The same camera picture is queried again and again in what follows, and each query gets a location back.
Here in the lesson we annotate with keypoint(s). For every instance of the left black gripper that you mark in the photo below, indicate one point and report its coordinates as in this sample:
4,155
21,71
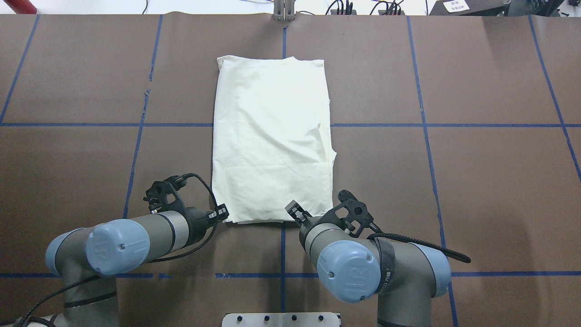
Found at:
197,221

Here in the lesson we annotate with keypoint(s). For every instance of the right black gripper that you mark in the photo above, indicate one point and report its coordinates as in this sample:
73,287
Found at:
306,224

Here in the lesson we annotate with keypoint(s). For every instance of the cream long-sleeve cat T-shirt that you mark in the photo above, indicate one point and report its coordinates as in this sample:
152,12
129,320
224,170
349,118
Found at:
271,141

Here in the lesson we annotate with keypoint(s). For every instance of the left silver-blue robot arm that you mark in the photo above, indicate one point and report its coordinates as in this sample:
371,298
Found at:
89,259

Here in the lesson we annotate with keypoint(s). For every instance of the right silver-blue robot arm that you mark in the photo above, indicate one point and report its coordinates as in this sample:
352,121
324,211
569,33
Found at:
355,260

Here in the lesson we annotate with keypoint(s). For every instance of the black box with label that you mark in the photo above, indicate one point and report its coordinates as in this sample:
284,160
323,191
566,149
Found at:
469,7

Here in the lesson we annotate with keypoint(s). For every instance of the red cylinder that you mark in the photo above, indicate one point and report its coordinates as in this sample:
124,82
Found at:
22,6

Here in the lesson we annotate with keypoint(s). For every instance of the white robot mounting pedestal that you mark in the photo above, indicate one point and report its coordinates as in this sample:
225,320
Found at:
282,319

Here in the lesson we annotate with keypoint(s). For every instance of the aluminium frame post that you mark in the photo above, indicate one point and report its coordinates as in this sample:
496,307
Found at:
284,10

